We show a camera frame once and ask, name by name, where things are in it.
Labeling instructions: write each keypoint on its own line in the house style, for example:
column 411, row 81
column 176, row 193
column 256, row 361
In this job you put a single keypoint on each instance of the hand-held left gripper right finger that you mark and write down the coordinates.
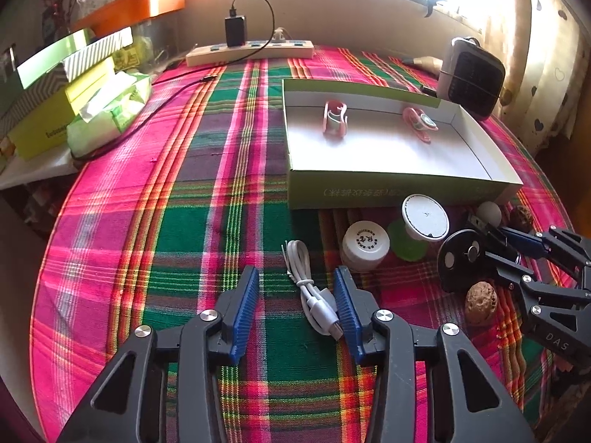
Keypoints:
column 346, row 314

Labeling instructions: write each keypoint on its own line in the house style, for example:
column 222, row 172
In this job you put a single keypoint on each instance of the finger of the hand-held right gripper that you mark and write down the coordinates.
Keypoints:
column 521, row 242
column 508, row 268

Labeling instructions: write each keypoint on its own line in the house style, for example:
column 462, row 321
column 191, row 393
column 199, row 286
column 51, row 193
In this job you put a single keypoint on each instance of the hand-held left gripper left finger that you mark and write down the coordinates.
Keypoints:
column 242, row 314

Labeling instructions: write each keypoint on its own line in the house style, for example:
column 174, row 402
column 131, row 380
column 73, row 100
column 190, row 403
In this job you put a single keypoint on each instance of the brown walnut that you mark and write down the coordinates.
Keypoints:
column 521, row 219
column 480, row 302

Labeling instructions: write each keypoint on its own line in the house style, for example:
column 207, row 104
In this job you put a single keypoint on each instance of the black flashlight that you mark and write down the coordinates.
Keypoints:
column 455, row 263

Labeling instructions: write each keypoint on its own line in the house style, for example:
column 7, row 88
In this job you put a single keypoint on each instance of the small white jar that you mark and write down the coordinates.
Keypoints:
column 364, row 244

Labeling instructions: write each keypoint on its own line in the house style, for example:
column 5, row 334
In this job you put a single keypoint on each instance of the green container with white lid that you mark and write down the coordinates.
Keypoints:
column 425, row 217

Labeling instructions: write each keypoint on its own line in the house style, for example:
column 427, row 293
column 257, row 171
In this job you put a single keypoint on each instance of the green and white cardboard box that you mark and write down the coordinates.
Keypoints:
column 378, row 161

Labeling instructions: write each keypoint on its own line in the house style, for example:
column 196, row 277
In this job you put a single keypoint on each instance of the small white ball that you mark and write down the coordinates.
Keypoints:
column 489, row 213

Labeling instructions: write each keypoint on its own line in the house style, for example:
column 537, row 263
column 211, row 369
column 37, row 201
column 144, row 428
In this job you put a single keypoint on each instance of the plaid tablecloth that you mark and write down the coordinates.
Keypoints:
column 161, row 217

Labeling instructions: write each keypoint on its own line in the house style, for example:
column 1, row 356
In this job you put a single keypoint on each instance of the pink plastic clip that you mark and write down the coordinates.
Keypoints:
column 418, row 124
column 333, row 122

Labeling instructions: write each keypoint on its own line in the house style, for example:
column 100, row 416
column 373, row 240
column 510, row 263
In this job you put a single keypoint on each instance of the grey desktop heater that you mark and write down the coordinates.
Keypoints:
column 471, row 78

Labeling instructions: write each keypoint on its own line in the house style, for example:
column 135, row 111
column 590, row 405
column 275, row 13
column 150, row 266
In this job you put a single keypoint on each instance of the heart-patterned curtain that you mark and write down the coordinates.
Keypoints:
column 545, row 64

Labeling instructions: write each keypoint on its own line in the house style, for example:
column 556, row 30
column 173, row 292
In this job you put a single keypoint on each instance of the beige cone-shaped bag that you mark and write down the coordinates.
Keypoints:
column 429, row 63

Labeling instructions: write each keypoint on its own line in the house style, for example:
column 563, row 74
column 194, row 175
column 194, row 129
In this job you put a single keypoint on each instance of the green tissue pack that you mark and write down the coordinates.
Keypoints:
column 111, row 115

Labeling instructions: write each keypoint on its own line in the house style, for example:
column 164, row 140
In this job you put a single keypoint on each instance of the black window hook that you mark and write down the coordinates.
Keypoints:
column 433, row 5

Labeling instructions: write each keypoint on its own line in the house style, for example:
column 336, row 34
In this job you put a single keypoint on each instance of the white power strip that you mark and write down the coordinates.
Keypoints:
column 207, row 55

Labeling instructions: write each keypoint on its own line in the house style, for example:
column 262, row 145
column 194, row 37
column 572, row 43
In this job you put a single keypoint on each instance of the yellow cardboard box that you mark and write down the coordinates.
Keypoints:
column 46, row 124

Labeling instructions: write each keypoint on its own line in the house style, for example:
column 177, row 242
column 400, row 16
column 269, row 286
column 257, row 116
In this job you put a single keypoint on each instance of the white plug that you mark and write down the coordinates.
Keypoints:
column 280, row 36

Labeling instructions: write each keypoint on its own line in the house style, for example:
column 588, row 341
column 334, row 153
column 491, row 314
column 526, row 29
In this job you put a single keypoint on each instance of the black charger adapter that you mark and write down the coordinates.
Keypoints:
column 235, row 30

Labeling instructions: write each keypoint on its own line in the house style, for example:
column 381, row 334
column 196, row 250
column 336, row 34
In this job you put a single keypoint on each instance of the stack of green boxes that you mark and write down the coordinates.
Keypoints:
column 87, row 55

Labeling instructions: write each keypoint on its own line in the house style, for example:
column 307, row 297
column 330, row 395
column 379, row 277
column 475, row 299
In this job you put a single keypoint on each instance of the light green flat box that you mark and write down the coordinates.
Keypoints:
column 51, row 57

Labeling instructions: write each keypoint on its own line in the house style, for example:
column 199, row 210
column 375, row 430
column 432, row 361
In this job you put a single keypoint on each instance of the orange box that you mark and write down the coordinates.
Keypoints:
column 134, row 9

